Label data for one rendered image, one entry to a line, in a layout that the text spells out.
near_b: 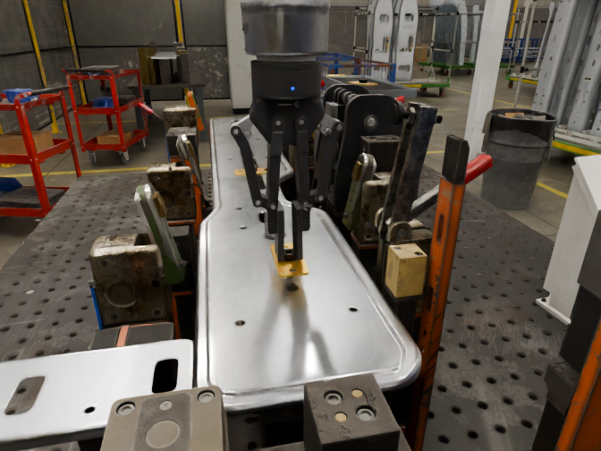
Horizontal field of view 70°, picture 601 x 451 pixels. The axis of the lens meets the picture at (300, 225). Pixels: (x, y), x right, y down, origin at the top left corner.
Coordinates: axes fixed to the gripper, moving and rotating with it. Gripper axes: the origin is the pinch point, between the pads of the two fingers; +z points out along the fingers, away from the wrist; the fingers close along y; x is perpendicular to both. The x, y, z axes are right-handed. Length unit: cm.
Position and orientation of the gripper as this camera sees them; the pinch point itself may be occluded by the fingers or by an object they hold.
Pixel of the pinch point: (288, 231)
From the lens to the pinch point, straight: 54.3
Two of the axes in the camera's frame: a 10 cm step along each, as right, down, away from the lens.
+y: -9.8, 0.8, -1.8
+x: 2.0, 4.1, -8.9
